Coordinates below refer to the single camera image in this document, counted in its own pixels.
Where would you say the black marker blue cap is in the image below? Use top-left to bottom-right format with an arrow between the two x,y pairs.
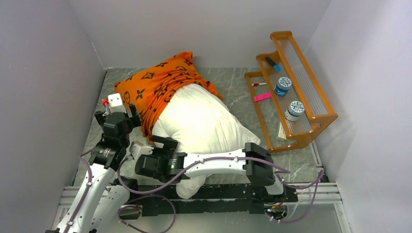
265,57 -> 281,72

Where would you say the white pillow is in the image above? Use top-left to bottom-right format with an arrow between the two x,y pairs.
151,83 -> 261,200

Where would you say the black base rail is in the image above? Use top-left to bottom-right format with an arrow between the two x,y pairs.
127,184 -> 298,216

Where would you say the white box under rack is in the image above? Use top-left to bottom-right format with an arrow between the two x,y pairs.
276,122 -> 288,141

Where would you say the blue white round jar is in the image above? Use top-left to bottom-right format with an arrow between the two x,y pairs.
274,77 -> 292,97

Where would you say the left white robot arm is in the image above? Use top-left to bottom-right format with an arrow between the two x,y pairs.
53,104 -> 141,233

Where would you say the orange wooden rack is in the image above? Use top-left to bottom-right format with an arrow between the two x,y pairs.
244,31 -> 338,152

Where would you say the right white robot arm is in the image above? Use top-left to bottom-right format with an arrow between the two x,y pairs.
130,138 -> 286,201

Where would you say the orange patterned pillowcase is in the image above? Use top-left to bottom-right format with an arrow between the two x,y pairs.
114,51 -> 223,139

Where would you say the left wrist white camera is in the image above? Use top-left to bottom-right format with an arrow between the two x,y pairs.
101,93 -> 127,115

